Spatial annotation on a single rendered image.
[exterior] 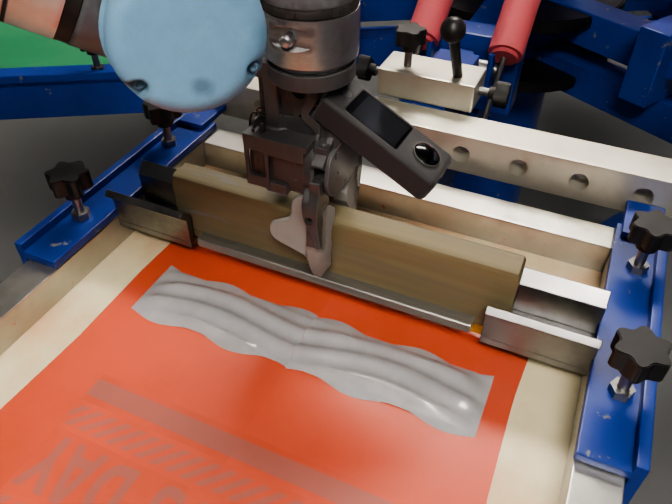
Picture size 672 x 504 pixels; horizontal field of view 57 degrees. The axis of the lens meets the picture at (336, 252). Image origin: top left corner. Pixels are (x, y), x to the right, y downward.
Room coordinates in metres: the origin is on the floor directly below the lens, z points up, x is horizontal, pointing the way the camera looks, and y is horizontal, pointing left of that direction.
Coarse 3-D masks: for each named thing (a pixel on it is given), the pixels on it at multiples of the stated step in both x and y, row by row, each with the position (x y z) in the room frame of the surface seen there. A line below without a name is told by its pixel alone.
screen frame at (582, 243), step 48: (240, 144) 0.69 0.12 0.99; (384, 192) 0.59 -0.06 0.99; (432, 192) 0.59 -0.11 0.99; (96, 240) 0.51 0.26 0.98; (528, 240) 0.52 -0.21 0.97; (576, 240) 0.50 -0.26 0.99; (0, 288) 0.43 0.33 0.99; (48, 288) 0.44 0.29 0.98; (0, 336) 0.38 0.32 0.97; (576, 432) 0.27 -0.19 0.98; (576, 480) 0.23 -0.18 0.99; (624, 480) 0.23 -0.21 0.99
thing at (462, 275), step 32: (192, 192) 0.51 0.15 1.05; (224, 192) 0.50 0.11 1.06; (256, 192) 0.49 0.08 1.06; (192, 224) 0.51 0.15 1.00; (224, 224) 0.50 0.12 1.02; (256, 224) 0.48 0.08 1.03; (352, 224) 0.44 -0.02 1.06; (384, 224) 0.44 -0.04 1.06; (288, 256) 0.47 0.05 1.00; (352, 256) 0.44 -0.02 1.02; (384, 256) 0.42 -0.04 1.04; (416, 256) 0.41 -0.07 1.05; (448, 256) 0.40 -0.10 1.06; (480, 256) 0.40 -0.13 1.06; (512, 256) 0.40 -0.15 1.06; (416, 288) 0.41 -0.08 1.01; (448, 288) 0.40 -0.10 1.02; (480, 288) 0.39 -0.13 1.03; (512, 288) 0.38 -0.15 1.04; (480, 320) 0.38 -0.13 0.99
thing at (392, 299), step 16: (208, 240) 0.49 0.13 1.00; (224, 240) 0.49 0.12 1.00; (240, 256) 0.48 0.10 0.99; (256, 256) 0.47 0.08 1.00; (272, 256) 0.47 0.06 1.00; (288, 272) 0.45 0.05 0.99; (304, 272) 0.45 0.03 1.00; (336, 288) 0.43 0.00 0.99; (352, 288) 0.42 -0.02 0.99; (368, 288) 0.42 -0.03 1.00; (384, 288) 0.42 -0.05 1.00; (384, 304) 0.41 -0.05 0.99; (400, 304) 0.40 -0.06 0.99; (416, 304) 0.40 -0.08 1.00; (432, 304) 0.40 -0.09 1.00; (432, 320) 0.39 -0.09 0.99; (448, 320) 0.38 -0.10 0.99; (464, 320) 0.38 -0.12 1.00
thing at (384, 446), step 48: (384, 336) 0.40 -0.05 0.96; (432, 336) 0.40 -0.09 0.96; (288, 384) 0.34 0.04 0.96; (288, 432) 0.29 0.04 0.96; (336, 432) 0.29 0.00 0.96; (384, 432) 0.29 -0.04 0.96; (432, 432) 0.29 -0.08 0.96; (480, 432) 0.29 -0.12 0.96; (384, 480) 0.25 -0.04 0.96; (432, 480) 0.25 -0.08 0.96; (480, 480) 0.25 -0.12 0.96
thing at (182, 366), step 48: (144, 288) 0.46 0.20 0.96; (240, 288) 0.46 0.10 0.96; (288, 288) 0.46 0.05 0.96; (96, 336) 0.40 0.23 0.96; (144, 336) 0.40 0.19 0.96; (192, 336) 0.40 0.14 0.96; (48, 384) 0.34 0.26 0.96; (144, 384) 0.34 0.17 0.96; (192, 384) 0.34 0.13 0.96; (240, 384) 0.34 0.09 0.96; (0, 432) 0.29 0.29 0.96; (48, 432) 0.29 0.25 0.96; (0, 480) 0.25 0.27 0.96
